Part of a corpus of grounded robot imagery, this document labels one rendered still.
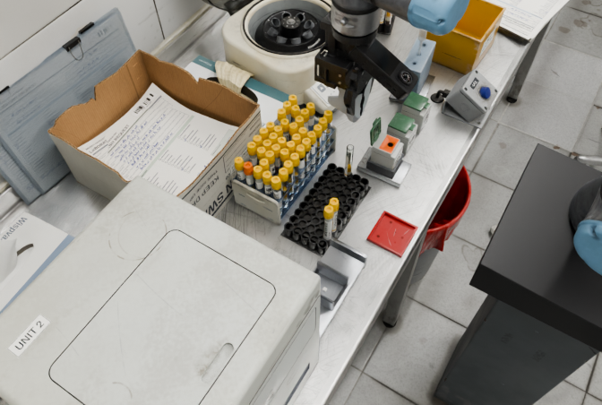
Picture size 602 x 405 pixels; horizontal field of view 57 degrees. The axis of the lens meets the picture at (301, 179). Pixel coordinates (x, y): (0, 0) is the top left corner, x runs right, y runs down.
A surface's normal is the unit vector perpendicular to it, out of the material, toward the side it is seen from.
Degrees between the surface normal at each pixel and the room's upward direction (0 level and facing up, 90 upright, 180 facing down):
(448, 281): 0
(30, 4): 90
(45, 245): 1
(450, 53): 90
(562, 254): 3
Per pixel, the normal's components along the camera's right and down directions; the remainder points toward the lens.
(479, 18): -0.56, 0.67
